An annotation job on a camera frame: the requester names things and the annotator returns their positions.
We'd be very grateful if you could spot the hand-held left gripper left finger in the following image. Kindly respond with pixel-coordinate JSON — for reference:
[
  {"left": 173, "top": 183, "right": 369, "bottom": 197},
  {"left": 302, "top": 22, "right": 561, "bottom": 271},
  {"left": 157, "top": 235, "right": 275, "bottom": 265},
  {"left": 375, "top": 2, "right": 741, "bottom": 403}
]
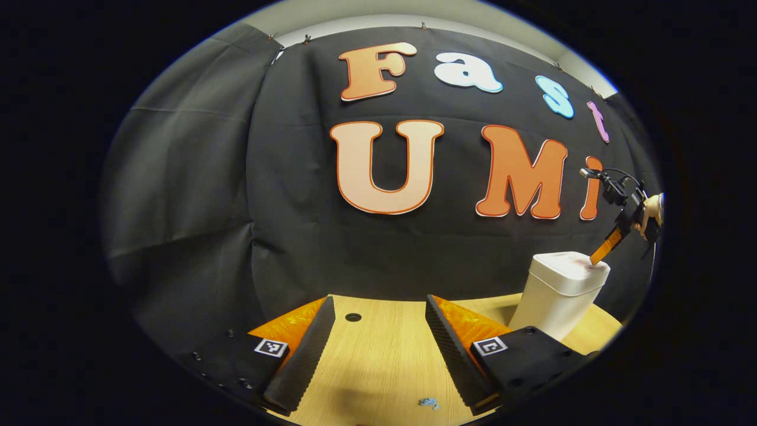
[{"left": 176, "top": 296, "right": 337, "bottom": 417}]

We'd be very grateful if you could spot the wooden desktop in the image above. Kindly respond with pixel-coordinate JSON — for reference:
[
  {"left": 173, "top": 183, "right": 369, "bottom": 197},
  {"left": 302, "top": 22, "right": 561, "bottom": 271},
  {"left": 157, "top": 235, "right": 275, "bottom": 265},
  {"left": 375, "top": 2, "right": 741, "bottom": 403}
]
[{"left": 278, "top": 294, "right": 625, "bottom": 426}]

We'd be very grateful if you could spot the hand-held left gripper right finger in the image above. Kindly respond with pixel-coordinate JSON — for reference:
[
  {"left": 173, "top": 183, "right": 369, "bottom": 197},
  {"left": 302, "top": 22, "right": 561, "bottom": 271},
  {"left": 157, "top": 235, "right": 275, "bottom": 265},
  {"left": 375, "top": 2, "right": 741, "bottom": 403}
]
[{"left": 425, "top": 294, "right": 599, "bottom": 415}]

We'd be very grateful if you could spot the white desktop garbage bin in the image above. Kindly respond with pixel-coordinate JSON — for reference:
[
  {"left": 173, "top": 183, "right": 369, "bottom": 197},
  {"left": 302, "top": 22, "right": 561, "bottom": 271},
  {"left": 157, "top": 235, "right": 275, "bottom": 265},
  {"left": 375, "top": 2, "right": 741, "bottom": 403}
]
[{"left": 509, "top": 251, "right": 611, "bottom": 343}]

